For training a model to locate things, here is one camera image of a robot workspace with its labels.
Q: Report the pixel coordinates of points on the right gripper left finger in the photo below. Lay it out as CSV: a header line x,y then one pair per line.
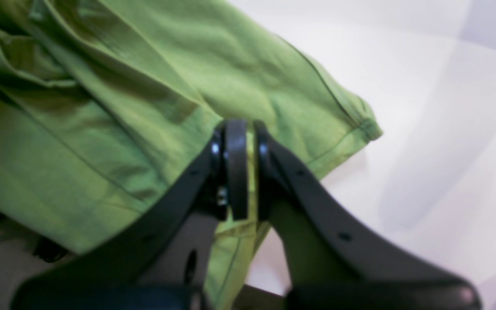
x,y
160,261

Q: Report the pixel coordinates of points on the green T-shirt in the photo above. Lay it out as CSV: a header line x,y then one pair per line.
x,y
104,103

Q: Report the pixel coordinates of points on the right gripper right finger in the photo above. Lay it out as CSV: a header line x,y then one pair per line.
x,y
335,261

